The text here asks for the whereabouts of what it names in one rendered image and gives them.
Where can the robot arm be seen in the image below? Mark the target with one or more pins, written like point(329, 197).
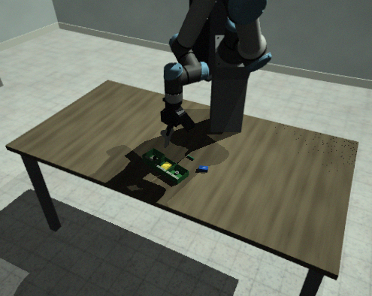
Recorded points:
point(241, 42)

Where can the green rack of labelled bins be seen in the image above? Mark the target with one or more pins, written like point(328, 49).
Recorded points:
point(161, 159)

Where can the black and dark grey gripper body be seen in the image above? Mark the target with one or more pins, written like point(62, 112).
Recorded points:
point(167, 115)

